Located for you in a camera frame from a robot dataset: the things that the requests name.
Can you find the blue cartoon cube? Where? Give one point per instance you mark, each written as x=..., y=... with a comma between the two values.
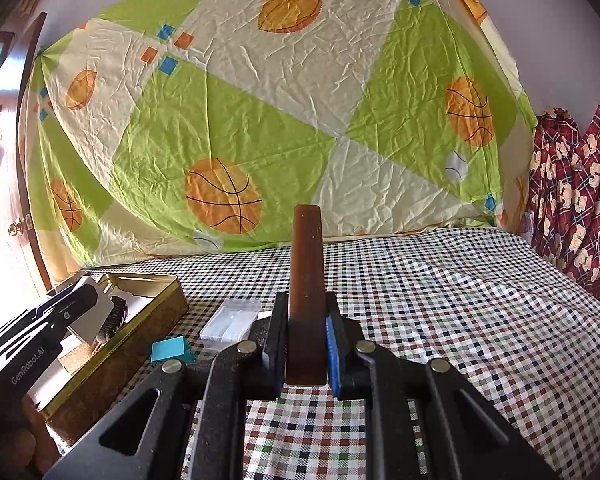
x=174, y=348

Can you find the white and brown cardboard box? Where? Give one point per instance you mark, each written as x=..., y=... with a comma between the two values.
x=94, y=307

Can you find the brass door handle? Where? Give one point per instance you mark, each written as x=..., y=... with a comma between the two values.
x=20, y=226

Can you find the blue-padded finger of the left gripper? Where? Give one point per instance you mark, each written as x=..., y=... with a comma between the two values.
x=47, y=312

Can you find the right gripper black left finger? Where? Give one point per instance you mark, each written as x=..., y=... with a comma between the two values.
x=272, y=337

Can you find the red plaid bear cloth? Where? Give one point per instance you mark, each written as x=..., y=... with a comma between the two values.
x=563, y=209

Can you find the checkered tablecloth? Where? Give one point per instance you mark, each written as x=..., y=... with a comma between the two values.
x=525, y=335

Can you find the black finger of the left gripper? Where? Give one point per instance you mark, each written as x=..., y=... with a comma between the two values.
x=53, y=331

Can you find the brown wooden door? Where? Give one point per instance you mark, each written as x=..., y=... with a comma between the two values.
x=21, y=263

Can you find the brown wooden harmonica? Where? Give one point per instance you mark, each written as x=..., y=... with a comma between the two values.
x=306, y=345

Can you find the black ribbed hair clip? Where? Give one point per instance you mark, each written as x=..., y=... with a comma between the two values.
x=114, y=321

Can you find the clear plastic case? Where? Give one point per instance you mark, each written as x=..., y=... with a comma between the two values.
x=229, y=324

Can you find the gold metal tin box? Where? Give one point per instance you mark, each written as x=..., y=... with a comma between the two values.
x=82, y=383

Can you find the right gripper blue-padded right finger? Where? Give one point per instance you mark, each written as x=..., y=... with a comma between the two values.
x=346, y=371

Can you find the green basketball bed sheet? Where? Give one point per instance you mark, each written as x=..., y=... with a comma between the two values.
x=178, y=127

